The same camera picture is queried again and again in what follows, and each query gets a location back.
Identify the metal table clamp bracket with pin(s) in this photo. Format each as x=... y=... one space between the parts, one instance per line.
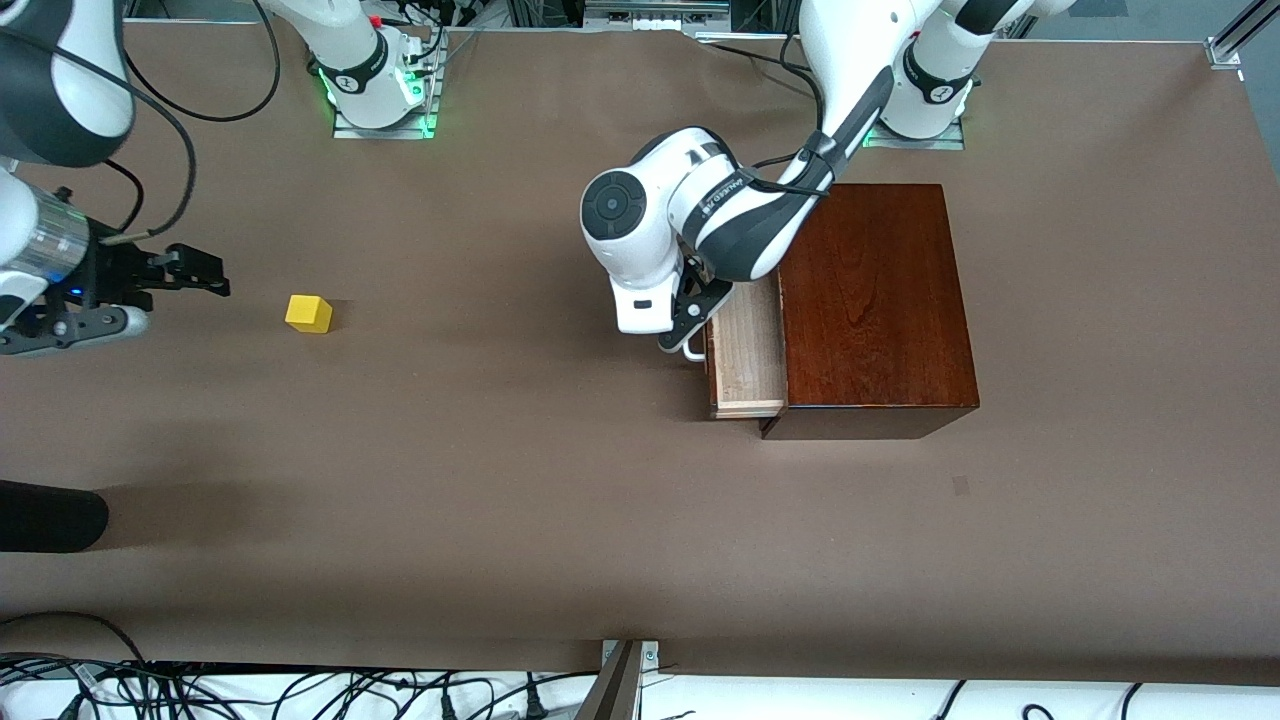
x=625 y=665

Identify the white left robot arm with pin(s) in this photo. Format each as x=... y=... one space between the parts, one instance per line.
x=625 y=220

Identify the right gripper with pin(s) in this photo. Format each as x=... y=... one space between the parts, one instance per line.
x=113 y=275

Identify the aluminium frame corner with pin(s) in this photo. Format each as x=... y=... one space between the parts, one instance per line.
x=1225 y=55

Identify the yellow block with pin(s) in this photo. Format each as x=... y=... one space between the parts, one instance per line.
x=308 y=313

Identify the dark brown wooden cabinet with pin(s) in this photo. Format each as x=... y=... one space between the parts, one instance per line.
x=880 y=320

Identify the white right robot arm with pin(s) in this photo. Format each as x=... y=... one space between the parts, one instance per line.
x=60 y=90

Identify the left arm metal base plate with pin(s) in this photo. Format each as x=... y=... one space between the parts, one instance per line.
x=930 y=145

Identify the black cylindrical object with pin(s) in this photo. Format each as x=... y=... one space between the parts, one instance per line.
x=50 y=515

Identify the grey power strip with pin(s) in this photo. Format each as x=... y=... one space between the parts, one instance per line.
x=655 y=12

